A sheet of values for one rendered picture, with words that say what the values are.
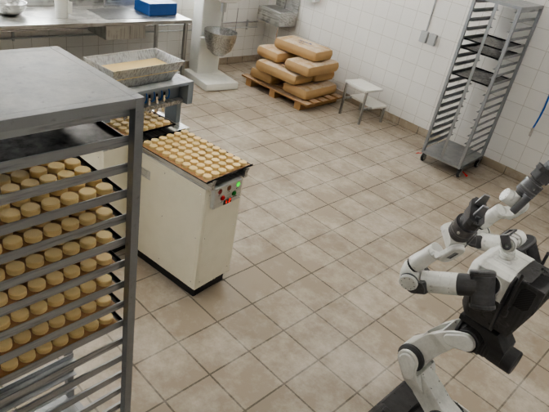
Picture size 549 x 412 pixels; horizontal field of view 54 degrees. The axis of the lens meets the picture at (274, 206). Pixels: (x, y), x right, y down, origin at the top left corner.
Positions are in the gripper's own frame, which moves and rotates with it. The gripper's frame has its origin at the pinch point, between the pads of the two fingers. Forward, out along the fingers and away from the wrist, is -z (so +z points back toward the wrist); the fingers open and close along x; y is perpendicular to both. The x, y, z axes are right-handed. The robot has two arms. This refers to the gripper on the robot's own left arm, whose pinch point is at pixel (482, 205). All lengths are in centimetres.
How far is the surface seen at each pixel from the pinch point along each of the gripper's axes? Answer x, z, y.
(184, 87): 118, 120, -163
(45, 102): -54, -33, -127
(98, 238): -58, 17, -114
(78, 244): -64, 15, -118
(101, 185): -50, 1, -117
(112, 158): 52, 133, -180
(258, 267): 60, 206, -73
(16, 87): -50, -30, -138
